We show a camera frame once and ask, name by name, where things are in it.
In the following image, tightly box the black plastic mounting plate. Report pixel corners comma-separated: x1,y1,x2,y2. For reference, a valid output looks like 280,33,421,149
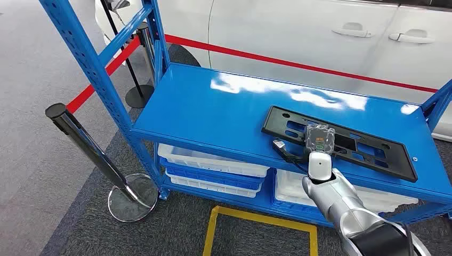
261,105,418,183

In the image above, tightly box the white car door handle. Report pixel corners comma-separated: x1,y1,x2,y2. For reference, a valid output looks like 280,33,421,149
388,29,435,44
332,22,373,38

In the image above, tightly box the chrome stanchion post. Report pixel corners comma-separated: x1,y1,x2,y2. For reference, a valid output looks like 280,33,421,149
135,21,158,87

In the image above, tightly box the white car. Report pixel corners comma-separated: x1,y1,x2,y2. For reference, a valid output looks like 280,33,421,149
94,0,452,143

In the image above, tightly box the chrome stanchion with round base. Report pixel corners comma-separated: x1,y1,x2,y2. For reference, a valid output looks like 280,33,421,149
45,103,159,223

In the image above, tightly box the thin black post stand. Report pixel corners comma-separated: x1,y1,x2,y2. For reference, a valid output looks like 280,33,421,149
100,0,155,109

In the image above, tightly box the blue metal shelving rack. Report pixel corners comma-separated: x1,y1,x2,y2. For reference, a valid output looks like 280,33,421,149
38,0,452,228

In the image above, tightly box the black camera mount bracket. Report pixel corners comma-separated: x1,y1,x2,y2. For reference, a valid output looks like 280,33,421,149
272,143,309,174

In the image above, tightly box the yellow floor tape square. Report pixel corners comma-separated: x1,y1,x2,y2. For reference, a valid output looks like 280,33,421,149
203,206,319,256

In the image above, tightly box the long red barrier belt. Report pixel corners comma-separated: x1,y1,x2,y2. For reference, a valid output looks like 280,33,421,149
164,34,439,94

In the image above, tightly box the short red barrier belt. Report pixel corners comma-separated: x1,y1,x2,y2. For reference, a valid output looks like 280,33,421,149
66,35,142,115

